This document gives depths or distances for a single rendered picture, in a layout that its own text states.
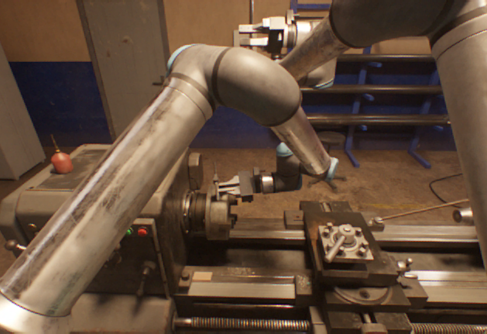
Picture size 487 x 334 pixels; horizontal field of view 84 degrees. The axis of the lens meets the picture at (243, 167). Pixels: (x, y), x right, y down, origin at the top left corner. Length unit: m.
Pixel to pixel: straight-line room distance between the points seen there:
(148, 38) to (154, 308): 3.52
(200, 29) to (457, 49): 3.70
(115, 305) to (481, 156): 1.30
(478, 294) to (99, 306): 1.62
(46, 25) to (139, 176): 4.45
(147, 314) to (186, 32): 3.48
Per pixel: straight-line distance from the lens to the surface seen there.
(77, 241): 0.49
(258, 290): 1.31
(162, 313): 1.32
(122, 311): 1.37
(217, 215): 1.17
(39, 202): 1.23
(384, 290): 1.29
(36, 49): 5.04
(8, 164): 4.54
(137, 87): 4.39
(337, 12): 0.56
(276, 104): 0.53
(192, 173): 1.33
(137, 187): 0.49
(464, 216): 1.57
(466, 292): 1.61
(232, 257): 1.58
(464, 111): 0.51
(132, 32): 4.28
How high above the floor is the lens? 1.89
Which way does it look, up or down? 29 degrees down
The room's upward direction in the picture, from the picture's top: straight up
